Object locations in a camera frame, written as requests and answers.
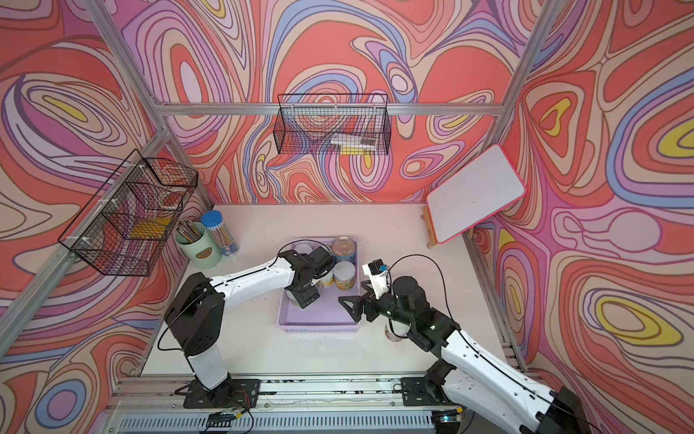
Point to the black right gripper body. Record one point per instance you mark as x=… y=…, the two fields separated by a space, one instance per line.
x=388 y=306

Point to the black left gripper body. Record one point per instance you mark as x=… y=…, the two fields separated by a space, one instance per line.
x=307 y=295

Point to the purple plastic basket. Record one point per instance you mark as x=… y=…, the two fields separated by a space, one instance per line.
x=325 y=315

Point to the white lid can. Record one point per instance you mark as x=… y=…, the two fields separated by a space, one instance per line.
x=303 y=248
x=326 y=281
x=291 y=298
x=390 y=335
x=344 y=275

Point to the white lid can front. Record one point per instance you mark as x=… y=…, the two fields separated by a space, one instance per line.
x=303 y=248

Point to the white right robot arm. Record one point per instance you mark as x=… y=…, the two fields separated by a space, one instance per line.
x=465 y=373

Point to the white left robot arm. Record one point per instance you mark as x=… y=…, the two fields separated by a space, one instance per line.
x=196 y=314

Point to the wooden easel stand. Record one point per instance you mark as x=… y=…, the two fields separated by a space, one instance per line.
x=426 y=217

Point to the blue lid pencil tube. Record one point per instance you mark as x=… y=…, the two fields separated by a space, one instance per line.
x=217 y=228

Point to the green pencil cup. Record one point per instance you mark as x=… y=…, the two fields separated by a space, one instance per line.
x=195 y=241

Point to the pink framed whiteboard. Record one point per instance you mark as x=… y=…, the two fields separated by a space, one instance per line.
x=483 y=187

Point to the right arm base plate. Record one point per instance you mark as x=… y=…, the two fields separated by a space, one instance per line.
x=426 y=390

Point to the black wire basket back wall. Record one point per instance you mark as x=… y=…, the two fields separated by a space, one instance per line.
x=342 y=124

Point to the black wire basket wall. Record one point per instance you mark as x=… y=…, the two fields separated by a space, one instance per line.
x=342 y=124
x=124 y=227

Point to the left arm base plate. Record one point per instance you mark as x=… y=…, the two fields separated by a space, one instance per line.
x=242 y=393

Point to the black wire basket left wall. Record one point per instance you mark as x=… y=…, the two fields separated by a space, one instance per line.
x=124 y=227

